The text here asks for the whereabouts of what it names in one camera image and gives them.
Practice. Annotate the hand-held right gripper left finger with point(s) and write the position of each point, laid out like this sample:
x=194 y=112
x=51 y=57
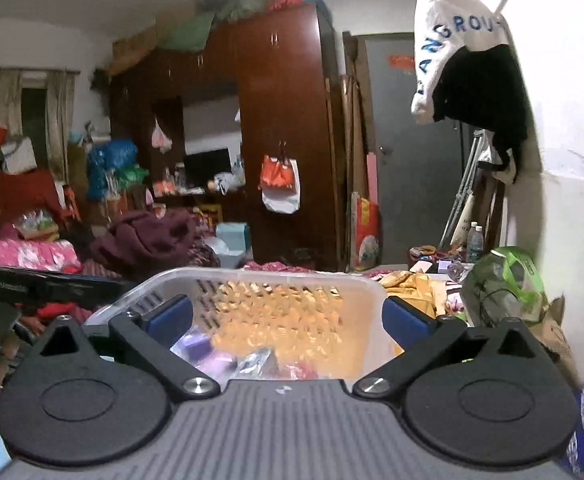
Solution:
x=169 y=317

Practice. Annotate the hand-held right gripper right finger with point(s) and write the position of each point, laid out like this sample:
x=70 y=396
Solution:
x=404 y=320

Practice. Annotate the purple box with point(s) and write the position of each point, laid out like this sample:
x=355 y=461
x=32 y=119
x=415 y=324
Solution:
x=196 y=347

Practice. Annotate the silver foil packet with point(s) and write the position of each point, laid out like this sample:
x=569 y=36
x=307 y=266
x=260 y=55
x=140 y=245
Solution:
x=254 y=362

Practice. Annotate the clear plastic basket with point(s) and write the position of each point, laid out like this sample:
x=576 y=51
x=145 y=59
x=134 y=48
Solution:
x=272 y=277

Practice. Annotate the clear pink packet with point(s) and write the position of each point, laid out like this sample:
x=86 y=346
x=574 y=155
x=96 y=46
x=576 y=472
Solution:
x=297 y=371

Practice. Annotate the yellow blanket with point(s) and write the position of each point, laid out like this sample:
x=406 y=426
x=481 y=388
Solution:
x=412 y=290

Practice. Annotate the pink floral blanket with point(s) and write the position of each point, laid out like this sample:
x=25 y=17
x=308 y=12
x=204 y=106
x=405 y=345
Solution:
x=26 y=255

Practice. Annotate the maroon cloth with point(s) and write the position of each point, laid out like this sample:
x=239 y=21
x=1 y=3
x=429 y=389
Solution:
x=141 y=240

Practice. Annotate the red printed sack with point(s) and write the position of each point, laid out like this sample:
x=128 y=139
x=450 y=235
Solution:
x=367 y=235

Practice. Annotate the teal box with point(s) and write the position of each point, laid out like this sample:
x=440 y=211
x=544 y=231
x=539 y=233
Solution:
x=231 y=237

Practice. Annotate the clear water bottle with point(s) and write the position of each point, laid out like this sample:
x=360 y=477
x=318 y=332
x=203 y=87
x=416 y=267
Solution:
x=471 y=240
x=480 y=245

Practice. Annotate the green mesh bag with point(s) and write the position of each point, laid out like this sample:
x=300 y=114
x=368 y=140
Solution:
x=507 y=285

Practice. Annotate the blue plastic bags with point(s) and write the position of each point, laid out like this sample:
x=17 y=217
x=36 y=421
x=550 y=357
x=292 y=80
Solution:
x=111 y=160

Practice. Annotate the metal crutches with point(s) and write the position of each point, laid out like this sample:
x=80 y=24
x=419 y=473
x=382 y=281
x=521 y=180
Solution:
x=464 y=185

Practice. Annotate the white plastic bag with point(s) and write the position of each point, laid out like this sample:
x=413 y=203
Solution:
x=229 y=182

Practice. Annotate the pink board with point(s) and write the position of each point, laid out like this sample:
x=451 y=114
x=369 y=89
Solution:
x=372 y=175

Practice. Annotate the brown paper bag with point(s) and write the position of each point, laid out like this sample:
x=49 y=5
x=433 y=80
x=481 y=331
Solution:
x=557 y=340

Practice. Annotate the black television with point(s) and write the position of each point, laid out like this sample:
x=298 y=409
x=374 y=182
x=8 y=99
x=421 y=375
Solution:
x=206 y=167

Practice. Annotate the grey door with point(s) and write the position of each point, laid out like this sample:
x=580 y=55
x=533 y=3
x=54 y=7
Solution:
x=402 y=160

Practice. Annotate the wooden boards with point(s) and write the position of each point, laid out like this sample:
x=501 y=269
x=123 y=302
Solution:
x=354 y=160

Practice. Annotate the patterned curtain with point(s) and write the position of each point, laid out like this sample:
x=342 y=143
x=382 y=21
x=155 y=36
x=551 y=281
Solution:
x=60 y=120

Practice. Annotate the orange and white bag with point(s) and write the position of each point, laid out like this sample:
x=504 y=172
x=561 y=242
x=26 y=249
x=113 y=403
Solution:
x=279 y=180

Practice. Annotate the pink plastic bag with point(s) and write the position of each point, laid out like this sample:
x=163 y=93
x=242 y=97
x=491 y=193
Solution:
x=160 y=137

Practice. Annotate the brown wooden wardrobe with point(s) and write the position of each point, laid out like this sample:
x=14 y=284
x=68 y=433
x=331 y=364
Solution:
x=282 y=85

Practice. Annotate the green cloth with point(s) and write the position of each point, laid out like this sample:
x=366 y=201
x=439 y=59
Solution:
x=189 y=32

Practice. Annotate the white lettered garment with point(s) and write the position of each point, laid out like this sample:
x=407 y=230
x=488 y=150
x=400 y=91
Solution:
x=452 y=15

